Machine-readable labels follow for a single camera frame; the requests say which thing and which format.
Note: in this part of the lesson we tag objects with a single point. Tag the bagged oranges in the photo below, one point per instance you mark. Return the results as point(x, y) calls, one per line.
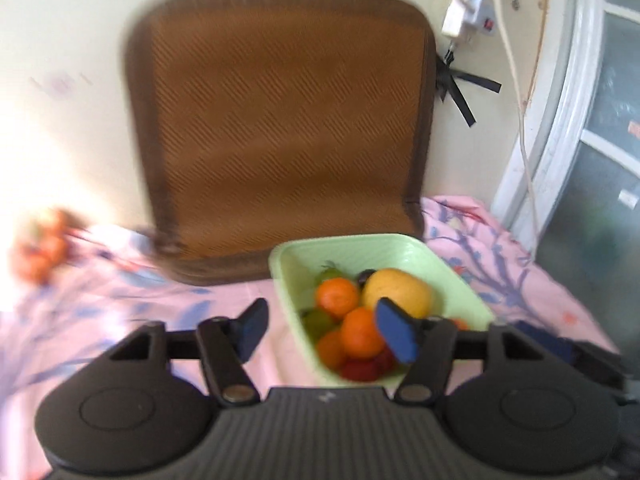
point(42, 250)

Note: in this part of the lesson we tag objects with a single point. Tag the brown woven seat cushion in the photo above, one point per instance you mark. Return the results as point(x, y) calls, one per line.
point(280, 135)

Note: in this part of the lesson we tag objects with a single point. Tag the light green plastic bowl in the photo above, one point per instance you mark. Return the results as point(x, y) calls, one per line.
point(295, 270)

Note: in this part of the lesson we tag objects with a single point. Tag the white power strip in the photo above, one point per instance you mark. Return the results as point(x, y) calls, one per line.
point(472, 5)

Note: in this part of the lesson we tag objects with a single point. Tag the green lime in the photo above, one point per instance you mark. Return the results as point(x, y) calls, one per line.
point(320, 322)

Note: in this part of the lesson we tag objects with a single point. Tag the mandarin orange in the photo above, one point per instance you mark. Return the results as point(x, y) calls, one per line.
point(337, 300)

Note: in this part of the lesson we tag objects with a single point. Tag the small wall sticker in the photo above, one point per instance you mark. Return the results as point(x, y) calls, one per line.
point(56, 83)

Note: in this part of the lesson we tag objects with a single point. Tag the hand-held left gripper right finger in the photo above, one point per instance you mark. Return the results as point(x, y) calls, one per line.
point(397, 333)

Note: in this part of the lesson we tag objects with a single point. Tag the pink printed blanket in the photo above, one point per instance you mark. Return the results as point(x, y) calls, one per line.
point(75, 320)

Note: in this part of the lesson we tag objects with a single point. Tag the dark purple round fruit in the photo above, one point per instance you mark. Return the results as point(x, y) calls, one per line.
point(365, 276)

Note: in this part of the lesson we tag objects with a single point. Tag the green tomato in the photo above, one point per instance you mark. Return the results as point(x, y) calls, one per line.
point(332, 273)

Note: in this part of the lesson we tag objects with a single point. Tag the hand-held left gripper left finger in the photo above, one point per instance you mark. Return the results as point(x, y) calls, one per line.
point(252, 328)

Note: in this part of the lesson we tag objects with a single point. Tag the white window frame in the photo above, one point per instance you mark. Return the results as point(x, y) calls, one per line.
point(550, 110)

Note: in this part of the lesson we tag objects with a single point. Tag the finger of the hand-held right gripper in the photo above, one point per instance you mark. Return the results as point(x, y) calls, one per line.
point(547, 341)

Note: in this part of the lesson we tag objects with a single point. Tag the small orange fruit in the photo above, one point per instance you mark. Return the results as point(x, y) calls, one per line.
point(330, 351)
point(460, 324)

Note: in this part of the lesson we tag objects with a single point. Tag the yellow mango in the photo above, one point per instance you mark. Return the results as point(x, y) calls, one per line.
point(400, 291)

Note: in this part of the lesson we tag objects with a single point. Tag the large orange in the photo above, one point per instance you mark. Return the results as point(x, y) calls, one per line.
point(361, 333)

